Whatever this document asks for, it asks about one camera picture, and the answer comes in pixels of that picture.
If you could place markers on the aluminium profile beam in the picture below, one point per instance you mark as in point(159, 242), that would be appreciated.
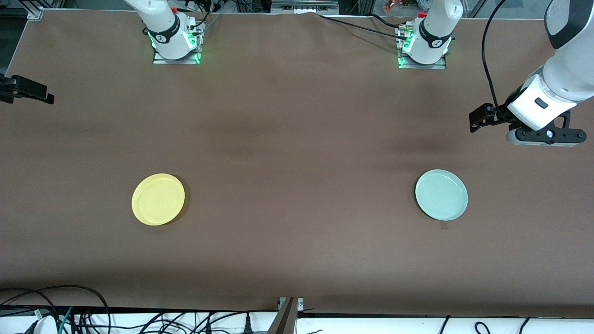
point(285, 317)

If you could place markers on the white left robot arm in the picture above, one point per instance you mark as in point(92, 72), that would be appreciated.
point(566, 69)

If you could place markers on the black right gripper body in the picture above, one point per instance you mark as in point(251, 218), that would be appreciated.
point(17, 88)

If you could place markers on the black power plug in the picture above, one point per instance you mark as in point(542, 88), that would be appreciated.
point(248, 324)

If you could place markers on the aluminium frame corner bracket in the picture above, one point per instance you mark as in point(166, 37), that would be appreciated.
point(36, 13)

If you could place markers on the white power adapter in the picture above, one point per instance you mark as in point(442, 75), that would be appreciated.
point(44, 324)

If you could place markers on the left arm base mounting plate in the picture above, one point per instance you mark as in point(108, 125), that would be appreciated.
point(422, 66)

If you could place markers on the yellow plastic plate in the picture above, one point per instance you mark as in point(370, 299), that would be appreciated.
point(158, 199)

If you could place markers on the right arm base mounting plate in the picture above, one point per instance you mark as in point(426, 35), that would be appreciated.
point(176, 61)

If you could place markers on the brown table cover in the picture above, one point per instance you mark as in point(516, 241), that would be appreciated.
point(297, 260)

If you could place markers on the pale green plastic plate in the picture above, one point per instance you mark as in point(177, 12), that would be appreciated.
point(441, 195)

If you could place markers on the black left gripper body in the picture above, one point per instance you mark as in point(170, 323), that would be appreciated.
point(503, 114)

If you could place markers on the grey metal box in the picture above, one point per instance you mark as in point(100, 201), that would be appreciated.
point(304, 7)

